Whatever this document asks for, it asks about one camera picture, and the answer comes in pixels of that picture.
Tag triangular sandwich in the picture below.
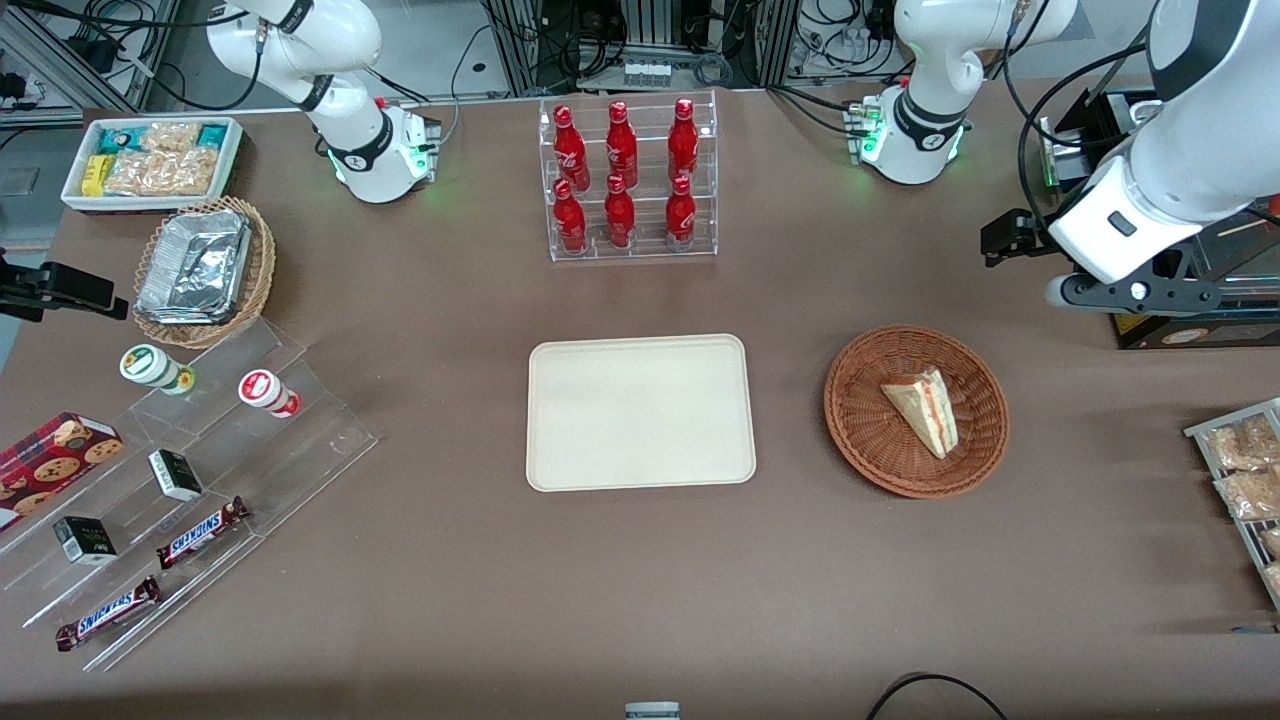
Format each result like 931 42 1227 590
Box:
880 368 959 460

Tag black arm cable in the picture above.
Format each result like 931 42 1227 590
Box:
1003 0 1153 219

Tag black food warmer case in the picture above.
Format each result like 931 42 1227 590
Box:
1038 88 1280 351

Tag red cookie box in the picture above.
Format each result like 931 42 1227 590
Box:
0 412 126 533

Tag beige plastic tray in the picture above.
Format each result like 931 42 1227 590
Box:
526 334 758 493

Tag light wicker basket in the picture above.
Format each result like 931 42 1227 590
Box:
132 196 277 350

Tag grey aluminium frame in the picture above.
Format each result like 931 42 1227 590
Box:
0 0 181 126

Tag black equipment rack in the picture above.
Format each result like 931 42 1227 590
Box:
485 0 801 96

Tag green lid white cup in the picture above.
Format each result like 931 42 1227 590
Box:
119 344 196 396

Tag black clamp mount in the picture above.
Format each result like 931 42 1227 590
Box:
0 248 131 323

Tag clear acrylic stepped stand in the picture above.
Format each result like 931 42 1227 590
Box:
0 318 379 673

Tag small black box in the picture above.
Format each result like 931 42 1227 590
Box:
147 449 205 503
52 516 119 566

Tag red lid white cup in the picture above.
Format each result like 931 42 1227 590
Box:
237 369 302 419

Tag black table cable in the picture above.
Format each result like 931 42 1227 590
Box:
865 673 1009 720

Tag brown wicker basket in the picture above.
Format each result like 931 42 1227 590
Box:
823 325 1010 499

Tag red cola bottle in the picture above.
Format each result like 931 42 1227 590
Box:
604 173 636 249
665 174 697 251
553 178 588 255
606 100 639 189
553 104 591 193
668 97 700 183

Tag clear acrylic bottle rack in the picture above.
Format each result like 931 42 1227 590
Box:
538 90 719 264

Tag stacked foil containers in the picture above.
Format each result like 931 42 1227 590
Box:
135 208 253 326

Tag snickers bar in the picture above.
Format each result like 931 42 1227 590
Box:
55 576 163 653
155 496 251 571

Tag clear cracker bag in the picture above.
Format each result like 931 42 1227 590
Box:
140 122 202 154
105 148 222 198

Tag metal wire tray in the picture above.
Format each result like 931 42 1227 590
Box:
1184 398 1280 613

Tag white rectangular snack box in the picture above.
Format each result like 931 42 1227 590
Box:
60 116 245 215

